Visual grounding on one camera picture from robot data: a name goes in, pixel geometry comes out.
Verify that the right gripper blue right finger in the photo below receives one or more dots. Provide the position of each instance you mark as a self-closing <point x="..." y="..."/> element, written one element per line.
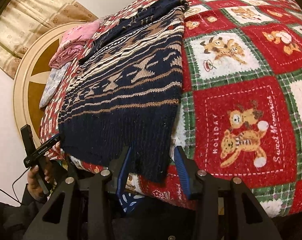
<point x="198" y="185"/>

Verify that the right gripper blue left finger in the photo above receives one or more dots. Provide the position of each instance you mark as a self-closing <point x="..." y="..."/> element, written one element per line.
<point x="109" y="181"/>

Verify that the navy patterned knit sweater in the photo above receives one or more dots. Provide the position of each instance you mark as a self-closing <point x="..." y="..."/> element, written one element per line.
<point x="127" y="91"/>

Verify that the person's left hand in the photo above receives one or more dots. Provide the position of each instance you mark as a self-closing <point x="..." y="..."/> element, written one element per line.
<point x="33" y="185"/>

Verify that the round cream wooden headboard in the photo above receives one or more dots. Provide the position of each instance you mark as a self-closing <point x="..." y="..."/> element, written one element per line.
<point x="32" y="76"/>

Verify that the red christmas bear bedspread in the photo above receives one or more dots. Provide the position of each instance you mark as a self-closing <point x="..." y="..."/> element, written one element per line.
<point x="241" y="108"/>

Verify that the grey white folded garment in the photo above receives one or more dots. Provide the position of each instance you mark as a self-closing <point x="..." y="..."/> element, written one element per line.
<point x="54" y="79"/>

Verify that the pink folded garment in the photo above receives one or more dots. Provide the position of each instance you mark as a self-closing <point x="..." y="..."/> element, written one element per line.
<point x="72" y="43"/>

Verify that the beige patterned curtain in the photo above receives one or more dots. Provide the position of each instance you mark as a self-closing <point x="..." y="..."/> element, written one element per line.
<point x="22" y="22"/>

